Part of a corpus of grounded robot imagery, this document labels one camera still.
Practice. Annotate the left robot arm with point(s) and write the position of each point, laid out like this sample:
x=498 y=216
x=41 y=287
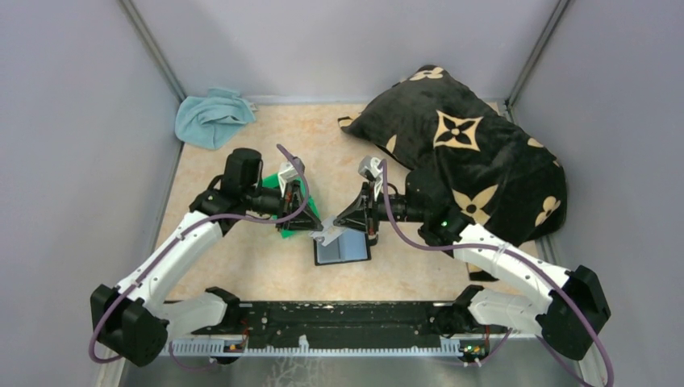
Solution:
x=134 y=318

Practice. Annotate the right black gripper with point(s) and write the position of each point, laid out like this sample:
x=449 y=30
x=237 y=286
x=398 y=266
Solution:
x=369 y=208

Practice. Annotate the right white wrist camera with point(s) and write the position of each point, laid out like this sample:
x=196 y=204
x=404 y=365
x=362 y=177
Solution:
x=370 y=168

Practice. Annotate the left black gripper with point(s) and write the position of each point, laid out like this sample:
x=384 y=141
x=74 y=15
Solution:
x=289 y=205

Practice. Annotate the black card holder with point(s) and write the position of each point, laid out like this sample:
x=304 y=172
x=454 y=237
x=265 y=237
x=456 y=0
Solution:
x=350 y=247

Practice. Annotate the white gold VIP card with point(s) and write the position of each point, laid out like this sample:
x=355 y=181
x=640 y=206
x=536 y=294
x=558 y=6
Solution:
x=330 y=232

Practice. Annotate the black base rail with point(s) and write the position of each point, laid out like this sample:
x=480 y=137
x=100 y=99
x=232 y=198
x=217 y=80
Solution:
x=346 y=325

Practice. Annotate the green plastic bin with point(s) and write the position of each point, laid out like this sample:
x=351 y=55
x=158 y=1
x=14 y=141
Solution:
x=272 y=204

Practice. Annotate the black floral pillow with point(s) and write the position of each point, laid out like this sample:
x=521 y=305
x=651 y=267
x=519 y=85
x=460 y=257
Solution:
x=495 y=172

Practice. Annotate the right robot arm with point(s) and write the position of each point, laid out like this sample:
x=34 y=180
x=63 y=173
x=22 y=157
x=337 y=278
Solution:
x=566 y=308

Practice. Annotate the light blue cloth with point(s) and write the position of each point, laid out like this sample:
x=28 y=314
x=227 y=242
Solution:
x=209 y=122

